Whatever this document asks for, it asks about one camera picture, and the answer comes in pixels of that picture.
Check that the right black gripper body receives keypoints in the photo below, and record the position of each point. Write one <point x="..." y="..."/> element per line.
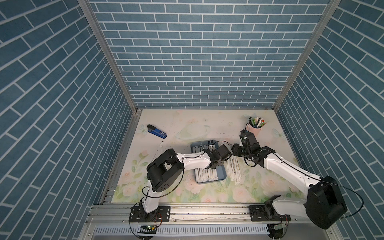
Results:
<point x="238" y="151"/>

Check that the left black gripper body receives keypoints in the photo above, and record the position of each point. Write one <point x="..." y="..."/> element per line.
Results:
<point x="219" y="163"/>

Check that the straw being gripped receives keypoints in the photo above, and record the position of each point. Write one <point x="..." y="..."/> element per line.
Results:
<point x="203" y="176"/>

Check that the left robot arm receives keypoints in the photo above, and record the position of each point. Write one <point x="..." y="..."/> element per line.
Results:
<point x="166" y="168"/>

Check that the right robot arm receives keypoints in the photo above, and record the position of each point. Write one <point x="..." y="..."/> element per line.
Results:
<point x="322" y="203"/>

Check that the blue storage tray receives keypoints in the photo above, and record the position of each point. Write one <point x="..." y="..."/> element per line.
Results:
<point x="198" y="147"/>

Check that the pink pen cup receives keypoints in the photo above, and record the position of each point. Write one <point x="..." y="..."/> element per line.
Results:
<point x="253" y="130"/>

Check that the right wrapped straw pile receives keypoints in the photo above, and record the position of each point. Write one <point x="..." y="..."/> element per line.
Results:
<point x="233" y="170"/>

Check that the pens in cup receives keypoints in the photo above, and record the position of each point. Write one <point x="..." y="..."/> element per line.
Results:
<point x="257" y="122"/>

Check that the blue stapler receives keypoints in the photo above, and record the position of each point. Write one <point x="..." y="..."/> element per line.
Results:
<point x="155" y="131"/>

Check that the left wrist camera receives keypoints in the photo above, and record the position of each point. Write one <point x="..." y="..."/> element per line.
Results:
<point x="212" y="147"/>

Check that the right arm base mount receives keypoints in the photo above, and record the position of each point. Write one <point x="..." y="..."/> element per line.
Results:
<point x="266" y="214"/>

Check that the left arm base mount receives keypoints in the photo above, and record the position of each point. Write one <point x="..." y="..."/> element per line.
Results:
<point x="138" y="215"/>

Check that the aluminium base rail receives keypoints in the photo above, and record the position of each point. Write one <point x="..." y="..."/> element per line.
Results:
<point x="111" y="214"/>

